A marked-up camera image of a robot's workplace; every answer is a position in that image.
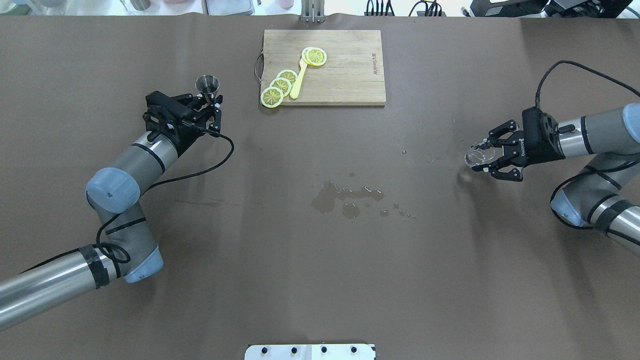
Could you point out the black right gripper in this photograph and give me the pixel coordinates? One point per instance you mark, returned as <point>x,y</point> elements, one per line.
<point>531,148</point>

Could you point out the lemon slice on knife tip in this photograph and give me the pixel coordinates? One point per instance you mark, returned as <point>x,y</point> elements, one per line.
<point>314,56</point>

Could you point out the lemon slice outer left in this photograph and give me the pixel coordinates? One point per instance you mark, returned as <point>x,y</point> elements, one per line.
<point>271,97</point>

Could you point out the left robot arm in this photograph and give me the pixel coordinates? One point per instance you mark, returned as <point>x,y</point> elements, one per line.
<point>124,247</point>

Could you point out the yellow plastic knife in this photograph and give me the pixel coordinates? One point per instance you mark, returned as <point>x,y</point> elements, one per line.
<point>297,86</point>

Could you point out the bamboo cutting board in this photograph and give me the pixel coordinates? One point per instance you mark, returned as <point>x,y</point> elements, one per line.
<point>353,74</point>

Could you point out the lemon slice middle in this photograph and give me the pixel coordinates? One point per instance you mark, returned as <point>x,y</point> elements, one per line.
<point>284,85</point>

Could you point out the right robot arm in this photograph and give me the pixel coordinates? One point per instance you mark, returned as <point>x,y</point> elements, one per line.
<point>591,199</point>

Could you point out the lemon slice inner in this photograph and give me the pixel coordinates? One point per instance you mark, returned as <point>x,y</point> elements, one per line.
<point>288,74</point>

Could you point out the clear glass measuring cup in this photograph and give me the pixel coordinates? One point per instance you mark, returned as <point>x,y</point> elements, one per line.
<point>480,154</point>

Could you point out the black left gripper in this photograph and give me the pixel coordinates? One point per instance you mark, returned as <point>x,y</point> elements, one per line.
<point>189,135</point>

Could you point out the steel jigger shaker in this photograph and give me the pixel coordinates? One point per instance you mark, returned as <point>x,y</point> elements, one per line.
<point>208,86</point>

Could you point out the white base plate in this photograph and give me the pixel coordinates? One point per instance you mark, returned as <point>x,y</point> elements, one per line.
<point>319,351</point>

